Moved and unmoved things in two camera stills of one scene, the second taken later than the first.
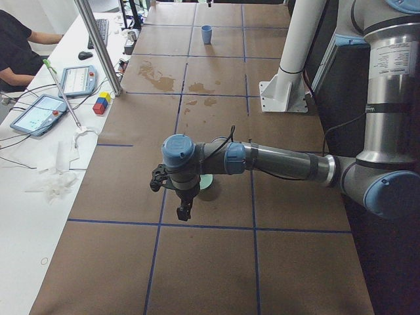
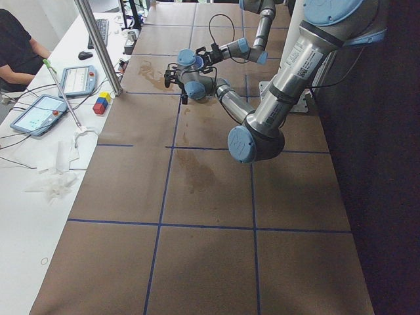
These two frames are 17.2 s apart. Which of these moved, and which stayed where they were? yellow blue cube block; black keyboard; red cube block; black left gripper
Moved: black left gripper
Stayed: red cube block; yellow blue cube block; black keyboard
